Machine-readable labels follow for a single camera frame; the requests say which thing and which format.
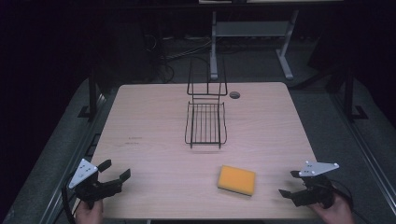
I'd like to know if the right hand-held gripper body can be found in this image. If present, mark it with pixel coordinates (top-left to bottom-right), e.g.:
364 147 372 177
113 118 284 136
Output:
293 160 341 210

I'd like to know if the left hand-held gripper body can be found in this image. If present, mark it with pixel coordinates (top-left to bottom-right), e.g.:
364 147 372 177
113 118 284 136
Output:
68 158 123 210

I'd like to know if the yellow sponge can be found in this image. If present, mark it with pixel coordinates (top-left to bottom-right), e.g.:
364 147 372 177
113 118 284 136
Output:
217 164 257 197

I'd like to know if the black wire rack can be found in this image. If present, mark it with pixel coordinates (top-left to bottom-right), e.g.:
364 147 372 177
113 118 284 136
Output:
184 56 229 150

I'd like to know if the person's left hand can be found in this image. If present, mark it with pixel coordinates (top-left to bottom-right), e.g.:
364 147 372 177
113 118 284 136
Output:
74 199 105 224

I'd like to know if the person's right hand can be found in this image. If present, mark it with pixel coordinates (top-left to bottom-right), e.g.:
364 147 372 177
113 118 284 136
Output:
307 192 356 224

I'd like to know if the grey metal stand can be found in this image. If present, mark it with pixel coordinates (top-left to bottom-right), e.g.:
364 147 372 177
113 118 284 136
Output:
209 9 301 81

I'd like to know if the black cable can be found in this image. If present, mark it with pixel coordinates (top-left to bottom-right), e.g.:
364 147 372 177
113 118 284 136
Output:
329 178 355 209
61 178 77 224

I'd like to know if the aluminium rail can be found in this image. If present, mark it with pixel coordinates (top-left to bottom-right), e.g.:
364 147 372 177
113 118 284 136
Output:
329 91 396 219
36 92 108 224

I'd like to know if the black post with bracket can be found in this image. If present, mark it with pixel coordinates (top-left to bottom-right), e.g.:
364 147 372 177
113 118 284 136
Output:
77 66 101 123
343 68 370 123

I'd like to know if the bundle of floor cables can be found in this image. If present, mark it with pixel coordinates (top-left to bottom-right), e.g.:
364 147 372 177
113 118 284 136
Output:
142 33 214 84

